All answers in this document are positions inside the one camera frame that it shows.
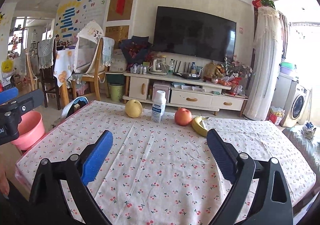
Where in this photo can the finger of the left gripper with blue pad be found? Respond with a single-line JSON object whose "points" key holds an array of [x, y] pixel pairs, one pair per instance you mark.
{"points": [[8, 95]]}

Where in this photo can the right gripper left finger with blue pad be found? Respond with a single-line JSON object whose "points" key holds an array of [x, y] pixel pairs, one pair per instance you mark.
{"points": [[94, 156]]}

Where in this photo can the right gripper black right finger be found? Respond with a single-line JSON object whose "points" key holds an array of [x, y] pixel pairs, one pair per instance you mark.
{"points": [[224, 154]]}

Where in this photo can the person's left hand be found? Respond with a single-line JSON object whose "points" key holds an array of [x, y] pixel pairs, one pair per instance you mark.
{"points": [[4, 184]]}

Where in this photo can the pink plastic bucket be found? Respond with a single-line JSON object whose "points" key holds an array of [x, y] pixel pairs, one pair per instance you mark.
{"points": [[30, 129]]}

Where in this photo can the yellow banana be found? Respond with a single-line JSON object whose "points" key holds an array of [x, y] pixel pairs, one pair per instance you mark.
{"points": [[198, 127]]}

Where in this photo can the dark wooden chair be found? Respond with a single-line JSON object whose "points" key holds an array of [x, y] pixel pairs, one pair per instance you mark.
{"points": [[46, 59]]}

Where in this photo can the blue white stool cushion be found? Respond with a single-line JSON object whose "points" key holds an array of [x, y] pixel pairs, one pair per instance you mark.
{"points": [[74, 106]]}

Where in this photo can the yellow pear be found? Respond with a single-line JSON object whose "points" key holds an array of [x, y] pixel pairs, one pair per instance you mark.
{"points": [[133, 108]]}

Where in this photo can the red apple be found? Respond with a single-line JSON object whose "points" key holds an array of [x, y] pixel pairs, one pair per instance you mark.
{"points": [[183, 117]]}

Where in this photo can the green waste bin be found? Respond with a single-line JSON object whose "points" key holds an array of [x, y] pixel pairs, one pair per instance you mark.
{"points": [[116, 92]]}

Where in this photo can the cherry print tablecloth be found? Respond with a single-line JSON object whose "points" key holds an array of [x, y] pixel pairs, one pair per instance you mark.
{"points": [[163, 173]]}

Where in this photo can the dining table with orange cloth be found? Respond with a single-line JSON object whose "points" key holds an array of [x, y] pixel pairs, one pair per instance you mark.
{"points": [[63, 68]]}

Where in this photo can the white milk bottle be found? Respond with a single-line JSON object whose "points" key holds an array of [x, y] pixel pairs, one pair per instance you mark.
{"points": [[158, 106]]}

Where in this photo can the white tv cabinet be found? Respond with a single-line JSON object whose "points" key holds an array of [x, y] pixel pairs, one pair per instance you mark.
{"points": [[184, 93]]}

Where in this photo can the white lace curtain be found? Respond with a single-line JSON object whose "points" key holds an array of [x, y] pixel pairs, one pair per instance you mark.
{"points": [[268, 46]]}

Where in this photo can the washing machine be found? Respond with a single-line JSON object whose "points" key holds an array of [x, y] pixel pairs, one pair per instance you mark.
{"points": [[295, 105]]}

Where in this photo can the pink storage box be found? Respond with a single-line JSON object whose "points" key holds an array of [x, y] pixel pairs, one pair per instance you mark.
{"points": [[161, 85]]}

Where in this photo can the white electric kettle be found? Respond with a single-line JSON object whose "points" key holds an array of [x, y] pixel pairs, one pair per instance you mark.
{"points": [[158, 66]]}

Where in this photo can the dark wrapped flower bouquet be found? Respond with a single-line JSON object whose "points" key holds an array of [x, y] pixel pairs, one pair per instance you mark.
{"points": [[135, 49]]}

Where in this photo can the black flat television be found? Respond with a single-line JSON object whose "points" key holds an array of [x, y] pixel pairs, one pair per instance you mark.
{"points": [[193, 33]]}

